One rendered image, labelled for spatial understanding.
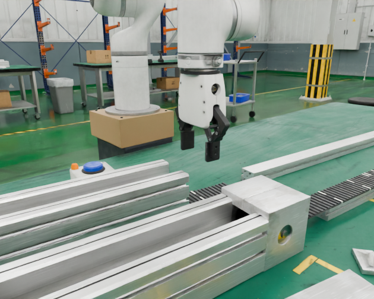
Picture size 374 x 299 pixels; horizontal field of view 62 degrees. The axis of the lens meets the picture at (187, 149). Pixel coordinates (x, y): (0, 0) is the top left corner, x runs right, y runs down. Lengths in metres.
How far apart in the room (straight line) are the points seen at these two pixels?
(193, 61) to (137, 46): 0.51
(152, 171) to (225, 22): 0.30
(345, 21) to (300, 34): 1.74
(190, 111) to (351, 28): 11.56
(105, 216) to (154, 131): 0.58
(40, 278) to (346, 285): 0.31
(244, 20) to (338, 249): 0.41
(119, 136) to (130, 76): 0.20
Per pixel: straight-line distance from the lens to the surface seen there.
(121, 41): 1.05
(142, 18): 1.08
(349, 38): 12.07
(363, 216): 0.69
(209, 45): 0.56
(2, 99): 5.35
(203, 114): 0.57
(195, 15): 0.56
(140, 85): 1.06
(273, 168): 0.78
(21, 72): 5.20
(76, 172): 0.68
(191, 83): 0.59
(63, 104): 5.62
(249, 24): 0.61
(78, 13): 8.74
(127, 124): 1.00
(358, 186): 0.73
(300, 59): 13.12
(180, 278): 0.39
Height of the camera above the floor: 1.09
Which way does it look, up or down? 18 degrees down
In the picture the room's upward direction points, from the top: straight up
